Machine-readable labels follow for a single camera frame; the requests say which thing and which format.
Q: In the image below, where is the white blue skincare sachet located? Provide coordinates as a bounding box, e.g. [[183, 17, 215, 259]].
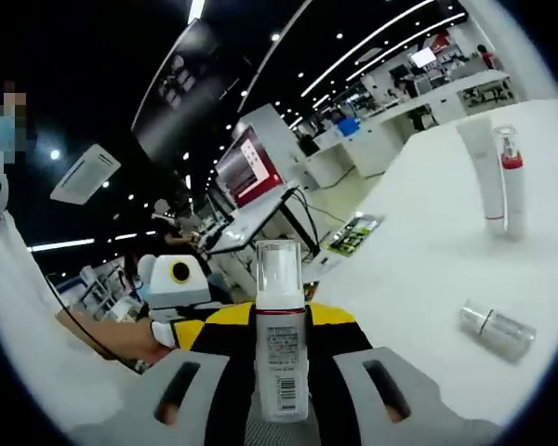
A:
[[309, 253, 343, 276]]

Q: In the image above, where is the white skincare tube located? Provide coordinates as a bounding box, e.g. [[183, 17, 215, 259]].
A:
[[455, 115, 508, 231]]

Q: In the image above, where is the ceiling air conditioner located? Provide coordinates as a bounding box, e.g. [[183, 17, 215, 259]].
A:
[[49, 143, 122, 205]]

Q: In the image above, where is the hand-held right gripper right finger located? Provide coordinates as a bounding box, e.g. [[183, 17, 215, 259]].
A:
[[306, 301, 457, 446]]

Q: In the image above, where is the person's white shirt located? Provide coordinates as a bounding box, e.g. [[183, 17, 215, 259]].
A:
[[0, 208, 140, 433]]

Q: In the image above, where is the large red screen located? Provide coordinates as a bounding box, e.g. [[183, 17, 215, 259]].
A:
[[213, 124, 287, 210]]

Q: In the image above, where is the white screen cart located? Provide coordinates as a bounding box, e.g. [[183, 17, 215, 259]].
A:
[[206, 183, 325, 259]]

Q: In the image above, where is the white office desk row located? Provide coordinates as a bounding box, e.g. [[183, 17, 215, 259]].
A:
[[301, 69, 512, 187]]

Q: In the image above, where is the green black skincare sachet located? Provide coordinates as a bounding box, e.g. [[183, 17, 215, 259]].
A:
[[327, 212, 386, 256]]

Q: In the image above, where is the dark hanging banner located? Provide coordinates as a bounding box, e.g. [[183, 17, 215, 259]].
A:
[[130, 18, 243, 159]]

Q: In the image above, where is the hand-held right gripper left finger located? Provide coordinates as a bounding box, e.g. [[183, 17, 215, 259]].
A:
[[67, 300, 259, 446]]

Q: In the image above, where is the thin black cable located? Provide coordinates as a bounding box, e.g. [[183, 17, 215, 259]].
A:
[[44, 272, 118, 362]]

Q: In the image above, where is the blue box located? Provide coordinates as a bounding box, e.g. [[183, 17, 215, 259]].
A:
[[337, 115, 362, 138]]

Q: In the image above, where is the clear-capped skincare bottle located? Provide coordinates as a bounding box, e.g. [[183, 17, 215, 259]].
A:
[[456, 298, 538, 364], [253, 239, 312, 423]]

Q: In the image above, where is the white red-collared skincare bottle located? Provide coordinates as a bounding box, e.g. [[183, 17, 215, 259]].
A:
[[492, 124, 527, 241]]

